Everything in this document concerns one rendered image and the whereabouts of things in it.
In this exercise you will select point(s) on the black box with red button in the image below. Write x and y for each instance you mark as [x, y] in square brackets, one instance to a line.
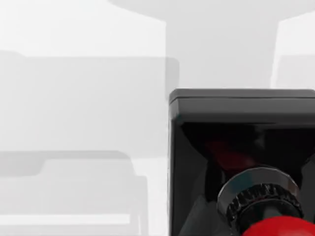
[246, 108]

